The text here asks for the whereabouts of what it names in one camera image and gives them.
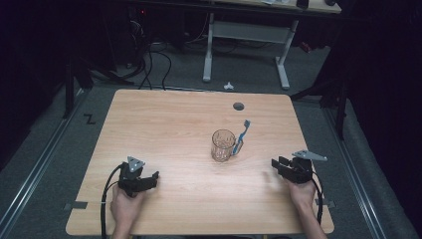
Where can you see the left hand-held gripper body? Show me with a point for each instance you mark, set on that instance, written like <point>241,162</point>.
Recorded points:
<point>130,177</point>

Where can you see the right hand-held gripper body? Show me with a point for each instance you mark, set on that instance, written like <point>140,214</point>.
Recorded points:
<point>302,171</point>

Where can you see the blue toothbrush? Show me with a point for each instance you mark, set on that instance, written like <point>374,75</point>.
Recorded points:
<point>241,136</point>

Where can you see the clear glass mug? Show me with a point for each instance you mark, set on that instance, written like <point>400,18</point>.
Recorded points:
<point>223,146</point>

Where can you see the person's right hand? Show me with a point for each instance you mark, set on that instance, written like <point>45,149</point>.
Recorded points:
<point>301,194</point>

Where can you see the person's left hand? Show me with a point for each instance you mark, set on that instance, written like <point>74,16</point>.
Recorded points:
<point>124,207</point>

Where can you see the grey tape strip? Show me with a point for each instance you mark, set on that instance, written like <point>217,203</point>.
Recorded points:
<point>78,205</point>
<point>329,203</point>

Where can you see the black metal stand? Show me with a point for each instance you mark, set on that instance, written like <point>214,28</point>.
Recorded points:
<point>341,113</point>
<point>69,89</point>

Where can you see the black zigzag floor tape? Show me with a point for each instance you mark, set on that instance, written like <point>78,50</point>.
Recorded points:
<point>89,119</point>

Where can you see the grey round table grommet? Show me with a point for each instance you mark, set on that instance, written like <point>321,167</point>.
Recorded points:
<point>238,106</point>

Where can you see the small white floor object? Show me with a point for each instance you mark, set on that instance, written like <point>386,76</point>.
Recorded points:
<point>228,86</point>

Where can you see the small red floor object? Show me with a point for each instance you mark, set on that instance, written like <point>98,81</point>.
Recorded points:
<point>306,47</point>

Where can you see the white-legged wooden desk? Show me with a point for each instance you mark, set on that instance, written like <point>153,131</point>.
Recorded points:
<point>247,32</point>

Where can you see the black computer tower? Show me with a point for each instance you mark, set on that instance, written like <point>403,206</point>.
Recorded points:
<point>137,30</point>

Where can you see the metal floor rail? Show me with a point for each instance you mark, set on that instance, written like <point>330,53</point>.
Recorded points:
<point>40,166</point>
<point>355,172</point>

